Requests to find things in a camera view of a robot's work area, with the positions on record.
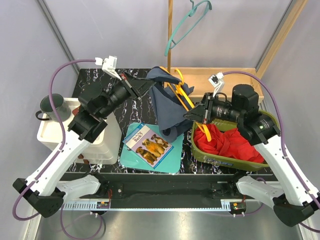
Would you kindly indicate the red tank top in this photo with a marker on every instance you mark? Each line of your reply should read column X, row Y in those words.
column 228, row 144

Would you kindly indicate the olive green plastic basket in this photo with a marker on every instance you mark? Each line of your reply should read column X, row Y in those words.
column 213, row 159

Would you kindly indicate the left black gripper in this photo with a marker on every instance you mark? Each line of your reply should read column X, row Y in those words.
column 139, row 87

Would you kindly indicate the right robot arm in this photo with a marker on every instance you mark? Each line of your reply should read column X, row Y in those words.
column 270, row 155

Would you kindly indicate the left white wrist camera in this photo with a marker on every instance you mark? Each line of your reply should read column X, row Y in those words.
column 108, row 65

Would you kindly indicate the white plastic storage box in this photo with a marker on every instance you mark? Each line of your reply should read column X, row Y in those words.
column 104, row 150

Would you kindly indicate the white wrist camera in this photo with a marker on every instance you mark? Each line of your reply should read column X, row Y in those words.
column 108, row 65
column 217, row 81

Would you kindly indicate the dog picture book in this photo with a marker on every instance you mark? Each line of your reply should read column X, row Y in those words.
column 148, row 145

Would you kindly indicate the teal cutting mat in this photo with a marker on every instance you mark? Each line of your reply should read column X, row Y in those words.
column 170, row 165

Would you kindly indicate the aluminium rail frame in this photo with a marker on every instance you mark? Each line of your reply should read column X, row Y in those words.
column 84, row 219

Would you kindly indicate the orange hanger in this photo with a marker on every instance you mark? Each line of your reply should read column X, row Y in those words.
column 179, row 93

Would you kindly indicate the dark green metal mug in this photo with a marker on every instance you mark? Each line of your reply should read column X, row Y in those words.
column 46, row 112

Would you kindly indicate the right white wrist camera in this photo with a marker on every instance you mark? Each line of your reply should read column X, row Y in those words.
column 217, row 81

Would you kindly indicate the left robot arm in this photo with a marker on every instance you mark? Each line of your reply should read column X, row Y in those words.
column 42, row 190

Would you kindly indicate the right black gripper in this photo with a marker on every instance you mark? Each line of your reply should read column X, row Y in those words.
column 203, row 112

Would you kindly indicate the wooden clothes rack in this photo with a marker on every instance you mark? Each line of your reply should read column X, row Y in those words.
column 199, row 75

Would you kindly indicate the navy blue tank top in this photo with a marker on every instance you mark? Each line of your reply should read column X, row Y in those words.
column 168, row 110

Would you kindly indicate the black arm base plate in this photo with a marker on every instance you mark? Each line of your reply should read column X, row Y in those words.
column 162, row 190

